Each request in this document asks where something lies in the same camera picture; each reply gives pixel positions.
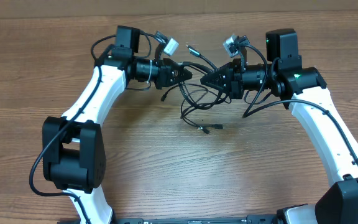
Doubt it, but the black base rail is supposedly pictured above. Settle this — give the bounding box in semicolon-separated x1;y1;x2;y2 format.
112;214;284;224

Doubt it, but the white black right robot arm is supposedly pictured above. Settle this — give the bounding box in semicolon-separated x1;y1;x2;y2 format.
201;29;358;223

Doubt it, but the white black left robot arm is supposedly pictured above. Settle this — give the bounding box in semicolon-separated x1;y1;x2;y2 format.
34;26;192;223

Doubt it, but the thin black USB cable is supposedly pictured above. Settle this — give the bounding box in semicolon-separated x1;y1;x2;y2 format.
160;83;225;134

